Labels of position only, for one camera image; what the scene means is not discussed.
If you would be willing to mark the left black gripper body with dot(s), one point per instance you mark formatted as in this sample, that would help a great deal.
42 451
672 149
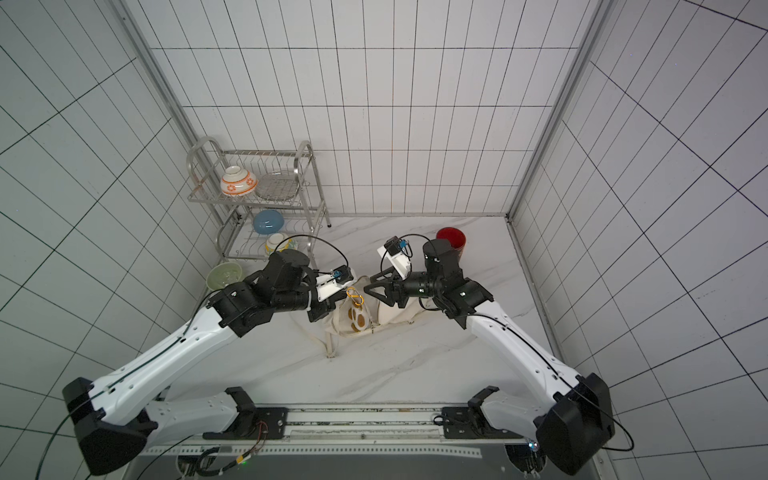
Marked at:
317 310

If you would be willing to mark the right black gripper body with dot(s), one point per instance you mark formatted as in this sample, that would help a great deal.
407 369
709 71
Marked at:
393 286

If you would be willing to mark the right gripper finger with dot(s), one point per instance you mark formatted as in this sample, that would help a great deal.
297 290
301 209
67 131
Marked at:
380 290
386 275

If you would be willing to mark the cream canvas tote bag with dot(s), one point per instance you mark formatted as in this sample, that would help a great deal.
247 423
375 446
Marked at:
336 326

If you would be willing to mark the brown plush keychain decoration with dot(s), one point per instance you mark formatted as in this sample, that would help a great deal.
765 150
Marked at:
357 312

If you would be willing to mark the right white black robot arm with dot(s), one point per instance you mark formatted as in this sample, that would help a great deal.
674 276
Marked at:
516 354

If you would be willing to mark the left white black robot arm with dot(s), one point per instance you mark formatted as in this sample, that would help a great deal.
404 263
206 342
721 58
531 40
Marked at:
119 415

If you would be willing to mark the red black mug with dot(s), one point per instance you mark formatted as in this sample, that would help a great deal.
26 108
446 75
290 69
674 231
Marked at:
454 236

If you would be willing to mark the yellow teal patterned bowl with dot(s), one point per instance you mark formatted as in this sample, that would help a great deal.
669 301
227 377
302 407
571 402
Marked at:
278 242

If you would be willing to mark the blue bowl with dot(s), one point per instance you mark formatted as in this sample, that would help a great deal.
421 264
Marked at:
268 222

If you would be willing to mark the green bowl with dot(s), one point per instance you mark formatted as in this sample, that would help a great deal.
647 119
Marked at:
223 275

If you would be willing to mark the metal dish rack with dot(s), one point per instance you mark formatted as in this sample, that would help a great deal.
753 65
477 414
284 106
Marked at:
235 238

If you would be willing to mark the white orange patterned bowl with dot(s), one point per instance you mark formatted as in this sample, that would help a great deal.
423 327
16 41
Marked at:
237 182

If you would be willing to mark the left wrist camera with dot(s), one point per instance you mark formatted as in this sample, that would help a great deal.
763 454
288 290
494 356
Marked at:
329 284

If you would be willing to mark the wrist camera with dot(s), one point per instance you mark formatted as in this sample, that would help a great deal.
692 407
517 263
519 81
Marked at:
398 253
329 284

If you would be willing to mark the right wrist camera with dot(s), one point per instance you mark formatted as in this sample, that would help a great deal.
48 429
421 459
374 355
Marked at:
398 253

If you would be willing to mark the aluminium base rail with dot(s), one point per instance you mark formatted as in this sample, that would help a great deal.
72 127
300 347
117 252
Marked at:
360 429

